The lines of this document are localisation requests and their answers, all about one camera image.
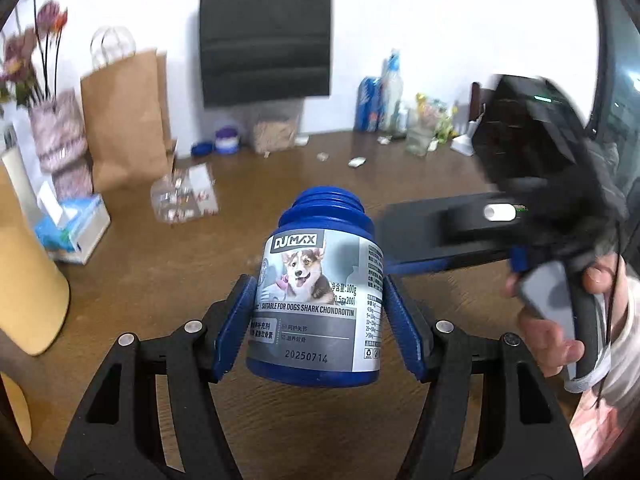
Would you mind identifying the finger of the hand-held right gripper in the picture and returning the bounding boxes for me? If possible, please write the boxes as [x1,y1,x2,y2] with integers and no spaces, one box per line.
[384,246,527,278]
[374,191,532,263]

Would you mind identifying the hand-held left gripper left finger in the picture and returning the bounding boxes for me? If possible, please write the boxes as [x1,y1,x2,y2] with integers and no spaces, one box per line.
[54,274,261,480]

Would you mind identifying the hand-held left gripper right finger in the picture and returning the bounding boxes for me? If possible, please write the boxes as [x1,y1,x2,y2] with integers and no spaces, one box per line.
[382,275,586,480]

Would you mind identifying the blue supplement bottle with label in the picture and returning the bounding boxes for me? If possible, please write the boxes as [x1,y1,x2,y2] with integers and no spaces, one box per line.
[245,186,386,389]

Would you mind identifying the person's right forearm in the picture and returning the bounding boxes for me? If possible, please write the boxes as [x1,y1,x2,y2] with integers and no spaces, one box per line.
[570,280,640,466]

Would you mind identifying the clear glass cup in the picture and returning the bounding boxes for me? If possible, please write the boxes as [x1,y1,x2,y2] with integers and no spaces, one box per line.
[405,109,434,157]

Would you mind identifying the person's right hand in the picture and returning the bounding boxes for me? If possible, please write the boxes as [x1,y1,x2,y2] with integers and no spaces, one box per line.
[504,252,627,378]

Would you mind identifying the blue white packet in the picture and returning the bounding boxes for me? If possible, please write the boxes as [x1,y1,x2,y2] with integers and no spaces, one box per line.
[356,76,386,133]

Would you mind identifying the clear plastic container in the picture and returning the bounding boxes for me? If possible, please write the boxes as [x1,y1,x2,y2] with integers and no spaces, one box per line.
[150,162,221,224]

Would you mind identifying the clear plastic bottle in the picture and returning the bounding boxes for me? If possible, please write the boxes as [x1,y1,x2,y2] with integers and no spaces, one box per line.
[382,49,405,132]

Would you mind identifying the purple white jar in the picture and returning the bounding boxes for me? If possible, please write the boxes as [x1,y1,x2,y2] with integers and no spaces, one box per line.
[214,127,240,154]

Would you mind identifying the blue white tissue box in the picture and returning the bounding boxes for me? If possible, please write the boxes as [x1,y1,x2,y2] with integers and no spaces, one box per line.
[34,193,112,266]

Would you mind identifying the yellow rounded object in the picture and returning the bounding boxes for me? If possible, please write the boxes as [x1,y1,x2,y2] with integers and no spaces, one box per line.
[0,160,71,357]

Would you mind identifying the brown paper bag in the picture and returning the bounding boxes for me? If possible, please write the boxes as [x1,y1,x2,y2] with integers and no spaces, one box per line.
[80,26,175,194]

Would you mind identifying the patterned flower vase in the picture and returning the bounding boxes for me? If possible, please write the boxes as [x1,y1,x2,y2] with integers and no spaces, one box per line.
[28,89,95,200]

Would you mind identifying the white cylinder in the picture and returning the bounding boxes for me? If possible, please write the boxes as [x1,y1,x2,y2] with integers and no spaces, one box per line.
[0,148,43,233]

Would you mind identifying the black monitor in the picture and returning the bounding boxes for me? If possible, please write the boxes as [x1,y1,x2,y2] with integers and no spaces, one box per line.
[199,0,334,109]

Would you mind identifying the purple artificial flowers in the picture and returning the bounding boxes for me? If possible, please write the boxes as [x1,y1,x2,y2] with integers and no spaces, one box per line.
[0,0,70,109]

